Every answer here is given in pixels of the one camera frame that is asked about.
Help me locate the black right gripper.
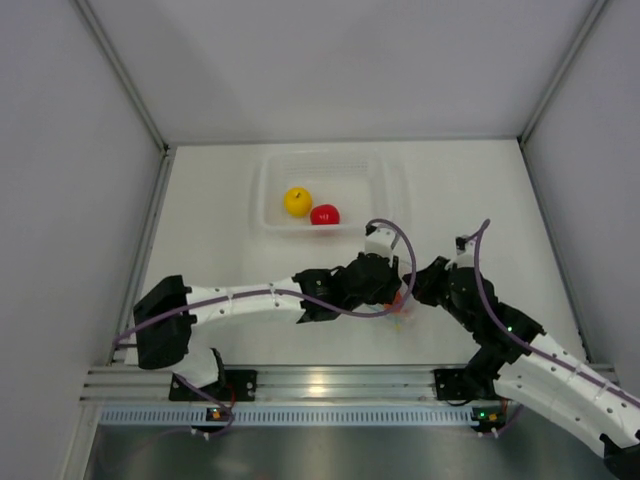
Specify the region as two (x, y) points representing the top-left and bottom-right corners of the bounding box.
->
(404, 255), (478, 331)

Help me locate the clear zip top bag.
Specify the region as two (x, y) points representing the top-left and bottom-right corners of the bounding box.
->
(386, 297), (416, 333)

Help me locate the red fake apple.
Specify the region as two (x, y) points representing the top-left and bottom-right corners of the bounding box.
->
(310, 204), (341, 226)

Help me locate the yellow fake apple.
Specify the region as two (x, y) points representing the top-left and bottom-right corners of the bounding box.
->
(283, 187), (313, 218)

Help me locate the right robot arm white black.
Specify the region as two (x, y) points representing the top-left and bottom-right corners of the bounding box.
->
(403, 257), (639, 479)

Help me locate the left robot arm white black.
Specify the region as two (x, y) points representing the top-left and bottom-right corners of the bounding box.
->
(132, 253), (403, 400)

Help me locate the white perforated plastic basket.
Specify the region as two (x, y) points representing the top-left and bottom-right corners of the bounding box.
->
(256, 149), (399, 235)

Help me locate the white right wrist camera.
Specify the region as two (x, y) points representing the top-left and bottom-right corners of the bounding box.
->
(452, 234), (477, 268)

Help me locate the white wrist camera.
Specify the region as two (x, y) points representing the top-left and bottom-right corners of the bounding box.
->
(364, 224), (399, 261)
(452, 234), (477, 268)

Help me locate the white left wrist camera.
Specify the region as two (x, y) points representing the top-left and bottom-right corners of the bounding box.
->
(364, 224), (399, 261)

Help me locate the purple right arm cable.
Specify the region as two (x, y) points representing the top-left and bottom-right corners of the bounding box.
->
(469, 218), (640, 406)

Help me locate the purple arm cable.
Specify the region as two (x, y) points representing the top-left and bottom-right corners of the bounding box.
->
(113, 218), (417, 426)
(469, 218), (640, 406)

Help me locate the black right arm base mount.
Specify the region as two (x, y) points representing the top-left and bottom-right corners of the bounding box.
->
(433, 368), (493, 404)

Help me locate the aluminium mounting rail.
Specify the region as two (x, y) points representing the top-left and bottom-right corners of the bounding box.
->
(80, 364), (446, 403)

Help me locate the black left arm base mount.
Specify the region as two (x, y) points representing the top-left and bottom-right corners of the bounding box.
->
(168, 369), (257, 402)

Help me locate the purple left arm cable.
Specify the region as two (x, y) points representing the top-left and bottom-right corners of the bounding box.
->
(113, 218), (417, 426)

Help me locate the white slotted cable duct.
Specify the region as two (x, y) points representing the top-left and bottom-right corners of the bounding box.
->
(99, 405), (488, 428)

